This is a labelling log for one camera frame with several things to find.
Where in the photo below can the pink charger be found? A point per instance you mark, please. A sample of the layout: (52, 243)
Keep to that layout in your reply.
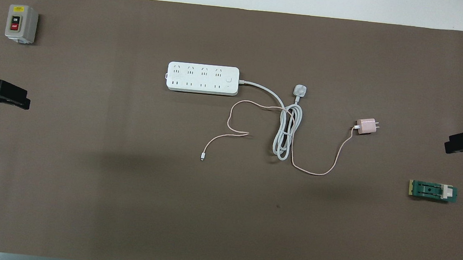
(366, 126)

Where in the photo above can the white power strip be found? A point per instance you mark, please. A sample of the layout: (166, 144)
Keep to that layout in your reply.
(202, 78)

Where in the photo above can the brown table mat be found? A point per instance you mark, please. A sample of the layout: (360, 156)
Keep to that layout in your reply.
(126, 188)

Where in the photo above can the green knife switch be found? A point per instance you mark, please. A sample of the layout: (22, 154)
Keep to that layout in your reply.
(429, 191)

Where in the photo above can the grey on-off switch box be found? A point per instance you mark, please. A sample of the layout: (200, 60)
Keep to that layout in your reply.
(20, 23)

